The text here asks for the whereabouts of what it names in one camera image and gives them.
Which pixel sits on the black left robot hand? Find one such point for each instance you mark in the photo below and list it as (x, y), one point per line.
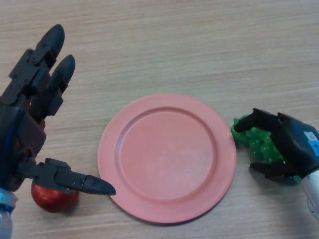
(25, 134)

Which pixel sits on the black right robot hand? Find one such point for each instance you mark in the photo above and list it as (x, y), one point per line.
(294, 142)

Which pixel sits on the green grape bunch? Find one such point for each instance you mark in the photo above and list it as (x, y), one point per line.
(259, 145)

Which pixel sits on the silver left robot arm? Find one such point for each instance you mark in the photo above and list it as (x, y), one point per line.
(5, 214)

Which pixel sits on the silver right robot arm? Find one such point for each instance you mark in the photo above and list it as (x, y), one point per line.
(312, 189)

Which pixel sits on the pink round plate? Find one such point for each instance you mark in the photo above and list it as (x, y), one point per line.
(167, 159)

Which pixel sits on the red apple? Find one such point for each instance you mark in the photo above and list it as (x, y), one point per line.
(52, 201)

